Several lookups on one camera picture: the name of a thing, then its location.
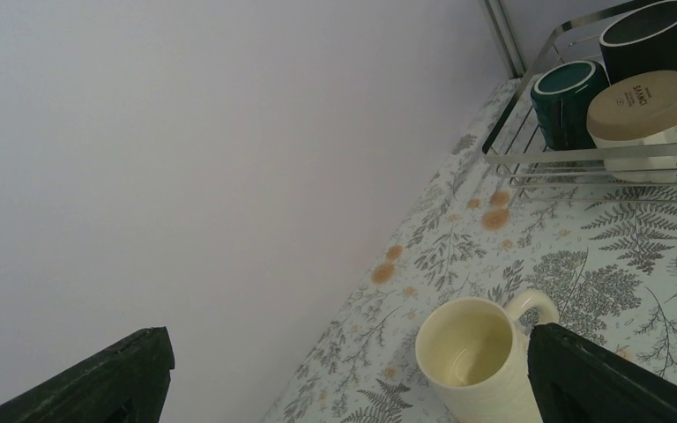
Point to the floral table mat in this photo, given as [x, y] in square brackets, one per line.
[610, 268]

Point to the dark green mug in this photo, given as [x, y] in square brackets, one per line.
[561, 98]

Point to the metal wire dish rack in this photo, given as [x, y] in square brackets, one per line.
[516, 147]

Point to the cream ribbed mug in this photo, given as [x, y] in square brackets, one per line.
[475, 356]

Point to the black mug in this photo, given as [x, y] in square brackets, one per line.
[644, 40]

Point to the beige white mug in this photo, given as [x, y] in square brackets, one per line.
[637, 111]

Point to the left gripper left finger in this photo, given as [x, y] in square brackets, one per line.
[127, 381]

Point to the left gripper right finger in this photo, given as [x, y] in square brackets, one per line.
[575, 380]

